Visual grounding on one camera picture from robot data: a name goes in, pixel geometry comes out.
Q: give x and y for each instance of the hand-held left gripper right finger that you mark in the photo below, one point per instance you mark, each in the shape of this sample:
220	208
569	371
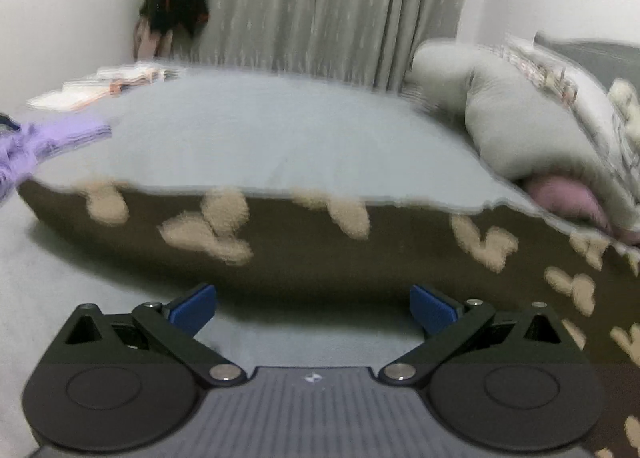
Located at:
432	310

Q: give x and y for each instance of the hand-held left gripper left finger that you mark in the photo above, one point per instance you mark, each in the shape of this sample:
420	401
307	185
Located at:
192	310

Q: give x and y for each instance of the brown sweater with beige patches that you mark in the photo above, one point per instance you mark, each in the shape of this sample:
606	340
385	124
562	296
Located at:
300	258

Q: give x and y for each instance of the stack of white folded clothes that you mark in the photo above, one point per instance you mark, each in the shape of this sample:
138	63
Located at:
100	86

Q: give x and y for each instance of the pink pillow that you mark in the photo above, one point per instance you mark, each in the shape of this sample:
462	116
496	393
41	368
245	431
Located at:
565	195

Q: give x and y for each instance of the grey bed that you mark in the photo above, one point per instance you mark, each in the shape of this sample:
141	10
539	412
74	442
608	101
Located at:
250	138

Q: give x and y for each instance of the grey duvet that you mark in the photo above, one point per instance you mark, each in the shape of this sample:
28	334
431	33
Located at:
500	128

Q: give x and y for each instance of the purple cloth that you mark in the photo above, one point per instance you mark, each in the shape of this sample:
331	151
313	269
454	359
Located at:
45	143

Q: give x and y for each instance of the patterned white pillow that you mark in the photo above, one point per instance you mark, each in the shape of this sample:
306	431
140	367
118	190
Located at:
545	71

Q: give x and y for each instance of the pink hanging garment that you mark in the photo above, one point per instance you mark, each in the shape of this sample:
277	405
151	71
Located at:
150	41

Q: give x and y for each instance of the white plush toy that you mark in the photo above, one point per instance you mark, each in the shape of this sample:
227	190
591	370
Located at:
625	98

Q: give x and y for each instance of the grey star-print curtain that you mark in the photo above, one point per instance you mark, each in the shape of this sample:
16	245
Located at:
325	3

